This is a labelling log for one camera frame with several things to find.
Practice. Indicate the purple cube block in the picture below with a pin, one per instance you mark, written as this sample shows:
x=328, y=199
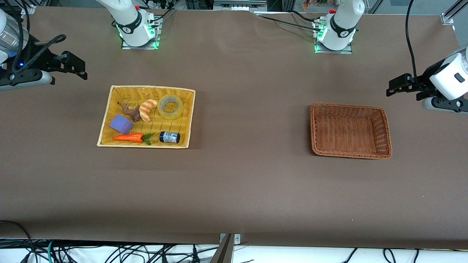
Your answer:
x=120, y=123

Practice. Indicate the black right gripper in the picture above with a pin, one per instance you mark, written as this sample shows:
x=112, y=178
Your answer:
x=39, y=58

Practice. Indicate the aluminium frame profile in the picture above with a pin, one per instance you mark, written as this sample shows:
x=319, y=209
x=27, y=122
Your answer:
x=451, y=14

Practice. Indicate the brown toy root figure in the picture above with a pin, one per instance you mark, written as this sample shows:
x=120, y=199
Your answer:
x=133, y=114

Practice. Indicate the clear yellowish tape roll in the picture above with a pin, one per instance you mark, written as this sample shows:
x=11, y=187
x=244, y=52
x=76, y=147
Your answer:
x=179, y=111

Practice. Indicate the yellow wicker basket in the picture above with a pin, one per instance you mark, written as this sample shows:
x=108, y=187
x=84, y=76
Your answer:
x=153, y=126

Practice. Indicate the dark angled bar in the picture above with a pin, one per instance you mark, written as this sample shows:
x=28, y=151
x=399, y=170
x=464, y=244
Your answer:
x=223, y=252

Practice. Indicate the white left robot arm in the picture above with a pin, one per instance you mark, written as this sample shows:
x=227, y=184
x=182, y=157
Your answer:
x=342, y=22

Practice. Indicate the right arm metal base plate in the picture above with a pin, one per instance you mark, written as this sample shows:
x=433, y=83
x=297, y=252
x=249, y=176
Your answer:
x=158, y=33

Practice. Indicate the toy croissant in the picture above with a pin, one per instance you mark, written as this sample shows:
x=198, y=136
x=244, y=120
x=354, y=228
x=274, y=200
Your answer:
x=146, y=109

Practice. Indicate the brown wicker basket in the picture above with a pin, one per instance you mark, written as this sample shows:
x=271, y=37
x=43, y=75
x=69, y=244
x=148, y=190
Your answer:
x=347, y=131

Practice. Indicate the small dark jar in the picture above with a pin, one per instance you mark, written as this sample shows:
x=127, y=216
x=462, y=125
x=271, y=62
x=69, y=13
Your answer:
x=170, y=137

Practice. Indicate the grey metal equipment box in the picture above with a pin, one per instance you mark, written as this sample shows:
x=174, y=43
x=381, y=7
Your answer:
x=239, y=5

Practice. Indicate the metal table bracket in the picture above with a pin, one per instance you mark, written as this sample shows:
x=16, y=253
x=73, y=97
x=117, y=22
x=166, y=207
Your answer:
x=237, y=238

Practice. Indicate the orange toy carrot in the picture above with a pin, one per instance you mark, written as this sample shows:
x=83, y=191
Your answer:
x=128, y=137

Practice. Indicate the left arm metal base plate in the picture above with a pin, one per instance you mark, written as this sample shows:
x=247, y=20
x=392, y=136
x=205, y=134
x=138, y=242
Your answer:
x=349, y=50

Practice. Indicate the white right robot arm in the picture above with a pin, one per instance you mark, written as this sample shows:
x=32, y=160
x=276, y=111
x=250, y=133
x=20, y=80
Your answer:
x=128, y=25

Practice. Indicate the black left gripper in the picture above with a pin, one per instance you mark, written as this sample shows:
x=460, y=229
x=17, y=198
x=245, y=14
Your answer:
x=425, y=77

